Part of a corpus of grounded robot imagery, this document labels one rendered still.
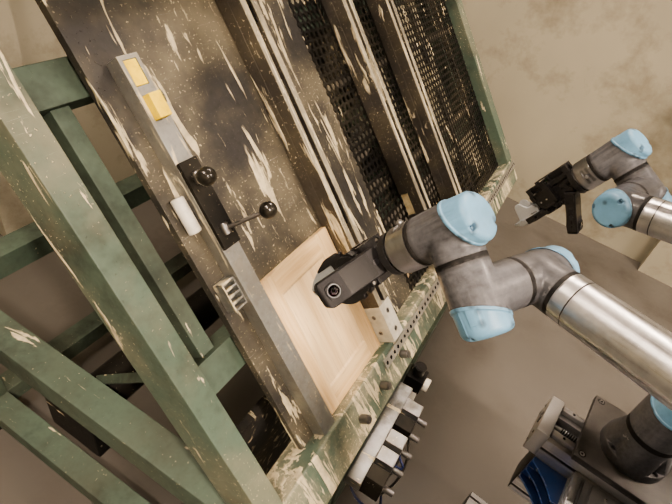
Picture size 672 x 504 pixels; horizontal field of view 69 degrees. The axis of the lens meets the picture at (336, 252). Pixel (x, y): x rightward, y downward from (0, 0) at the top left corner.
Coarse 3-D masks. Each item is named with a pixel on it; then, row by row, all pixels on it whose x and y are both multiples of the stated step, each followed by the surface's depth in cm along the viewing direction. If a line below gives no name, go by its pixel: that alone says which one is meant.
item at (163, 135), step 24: (120, 72) 92; (144, 72) 94; (144, 120) 95; (168, 120) 97; (168, 144) 96; (168, 168) 99; (216, 240) 102; (240, 264) 106; (240, 288) 107; (264, 312) 110; (264, 336) 111; (288, 336) 115; (288, 360) 114; (288, 384) 116; (312, 384) 119; (312, 408) 117; (312, 432) 122
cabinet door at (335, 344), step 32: (288, 256) 123; (320, 256) 131; (288, 288) 120; (288, 320) 118; (320, 320) 128; (352, 320) 138; (320, 352) 126; (352, 352) 136; (320, 384) 124; (352, 384) 134
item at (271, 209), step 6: (264, 204) 100; (270, 204) 100; (264, 210) 99; (270, 210) 99; (276, 210) 101; (252, 216) 101; (258, 216) 102; (264, 216) 100; (270, 216) 100; (234, 222) 102; (240, 222) 102; (222, 228) 102; (228, 228) 102
